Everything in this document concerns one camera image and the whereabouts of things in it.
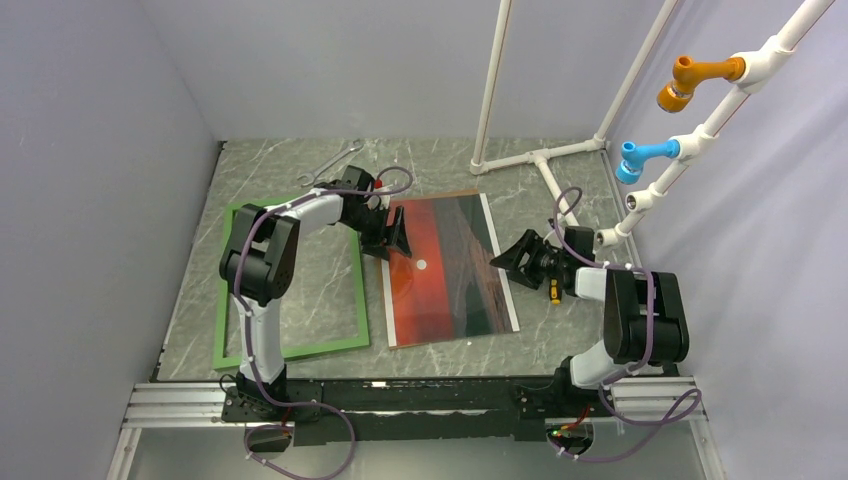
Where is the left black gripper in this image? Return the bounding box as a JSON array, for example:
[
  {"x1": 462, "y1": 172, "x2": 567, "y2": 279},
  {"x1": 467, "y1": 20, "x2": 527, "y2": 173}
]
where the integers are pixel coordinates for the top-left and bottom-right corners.
[{"x1": 343, "y1": 206, "x2": 412, "y2": 263}]

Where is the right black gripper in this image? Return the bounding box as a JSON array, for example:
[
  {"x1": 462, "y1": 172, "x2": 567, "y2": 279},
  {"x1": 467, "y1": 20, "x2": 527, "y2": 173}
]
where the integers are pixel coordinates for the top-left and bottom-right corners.
[{"x1": 490, "y1": 229, "x2": 568, "y2": 289}]

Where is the black yellow screwdriver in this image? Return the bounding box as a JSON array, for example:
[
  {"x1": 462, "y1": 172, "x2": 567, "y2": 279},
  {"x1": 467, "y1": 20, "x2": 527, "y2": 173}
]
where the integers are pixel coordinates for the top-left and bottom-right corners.
[{"x1": 548, "y1": 277, "x2": 562, "y2": 305}]

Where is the red sunset photo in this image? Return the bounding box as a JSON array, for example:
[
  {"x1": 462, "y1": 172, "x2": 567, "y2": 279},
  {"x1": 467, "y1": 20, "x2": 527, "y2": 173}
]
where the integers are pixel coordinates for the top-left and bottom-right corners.
[{"x1": 381, "y1": 190, "x2": 520, "y2": 349}]

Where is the green wooden photo frame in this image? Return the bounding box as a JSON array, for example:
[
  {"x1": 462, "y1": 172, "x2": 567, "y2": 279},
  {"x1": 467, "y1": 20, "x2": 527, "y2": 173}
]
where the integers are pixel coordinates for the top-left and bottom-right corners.
[{"x1": 212, "y1": 225, "x2": 370, "y2": 371}]

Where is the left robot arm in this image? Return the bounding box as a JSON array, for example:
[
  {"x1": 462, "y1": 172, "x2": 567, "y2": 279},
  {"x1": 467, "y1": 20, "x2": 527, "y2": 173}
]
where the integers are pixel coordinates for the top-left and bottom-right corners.
[{"x1": 219, "y1": 166, "x2": 412, "y2": 420}]

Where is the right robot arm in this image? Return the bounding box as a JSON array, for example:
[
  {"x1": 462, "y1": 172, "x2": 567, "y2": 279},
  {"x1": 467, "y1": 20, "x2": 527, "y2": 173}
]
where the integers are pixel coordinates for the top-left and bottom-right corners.
[{"x1": 490, "y1": 227, "x2": 689, "y2": 415}]

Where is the silver open-end wrench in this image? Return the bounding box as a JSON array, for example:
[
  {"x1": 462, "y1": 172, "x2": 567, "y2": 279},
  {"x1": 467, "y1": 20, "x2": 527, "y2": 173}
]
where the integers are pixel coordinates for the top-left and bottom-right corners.
[{"x1": 298, "y1": 139, "x2": 364, "y2": 187}]

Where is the blue pipe fitting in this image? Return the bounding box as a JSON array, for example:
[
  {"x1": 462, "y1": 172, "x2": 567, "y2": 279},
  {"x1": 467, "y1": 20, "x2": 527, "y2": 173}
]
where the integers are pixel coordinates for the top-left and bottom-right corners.
[{"x1": 615, "y1": 139, "x2": 681, "y2": 185}]

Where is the orange pipe fitting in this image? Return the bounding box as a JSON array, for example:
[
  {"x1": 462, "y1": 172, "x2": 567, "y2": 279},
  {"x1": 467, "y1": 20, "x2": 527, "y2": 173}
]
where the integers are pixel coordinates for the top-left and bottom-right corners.
[{"x1": 656, "y1": 56, "x2": 746, "y2": 113}]

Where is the white PVC pipe rack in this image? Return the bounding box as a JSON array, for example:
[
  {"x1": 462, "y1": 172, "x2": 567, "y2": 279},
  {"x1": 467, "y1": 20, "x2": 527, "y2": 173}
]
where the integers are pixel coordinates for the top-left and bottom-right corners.
[{"x1": 486, "y1": 1, "x2": 847, "y2": 256}]

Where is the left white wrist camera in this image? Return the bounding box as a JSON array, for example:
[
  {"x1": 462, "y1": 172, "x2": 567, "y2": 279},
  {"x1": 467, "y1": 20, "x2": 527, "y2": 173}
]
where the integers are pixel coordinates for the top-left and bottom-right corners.
[{"x1": 367, "y1": 180, "x2": 393, "y2": 210}]

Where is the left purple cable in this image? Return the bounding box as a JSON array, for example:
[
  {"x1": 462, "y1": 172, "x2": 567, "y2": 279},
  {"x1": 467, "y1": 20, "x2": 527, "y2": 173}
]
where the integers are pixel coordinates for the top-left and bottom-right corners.
[{"x1": 235, "y1": 166, "x2": 415, "y2": 480}]

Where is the purple cable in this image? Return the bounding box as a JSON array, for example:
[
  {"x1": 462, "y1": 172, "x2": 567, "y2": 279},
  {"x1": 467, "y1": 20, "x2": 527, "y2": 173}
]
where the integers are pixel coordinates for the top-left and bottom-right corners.
[
  {"x1": 235, "y1": 166, "x2": 415, "y2": 480},
  {"x1": 546, "y1": 186, "x2": 704, "y2": 464}
]

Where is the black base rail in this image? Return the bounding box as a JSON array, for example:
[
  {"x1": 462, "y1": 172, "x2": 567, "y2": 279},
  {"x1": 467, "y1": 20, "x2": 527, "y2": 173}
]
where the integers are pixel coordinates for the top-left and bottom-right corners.
[{"x1": 220, "y1": 369, "x2": 610, "y2": 446}]

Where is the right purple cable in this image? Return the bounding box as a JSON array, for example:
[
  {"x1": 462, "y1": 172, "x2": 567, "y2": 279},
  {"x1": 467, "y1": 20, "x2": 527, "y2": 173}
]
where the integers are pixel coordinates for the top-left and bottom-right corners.
[{"x1": 546, "y1": 186, "x2": 704, "y2": 464}]

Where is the aluminium extrusion frame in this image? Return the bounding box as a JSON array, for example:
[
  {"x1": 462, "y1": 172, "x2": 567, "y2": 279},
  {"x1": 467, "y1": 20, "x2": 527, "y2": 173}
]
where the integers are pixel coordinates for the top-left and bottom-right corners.
[{"x1": 105, "y1": 377, "x2": 730, "y2": 480}]

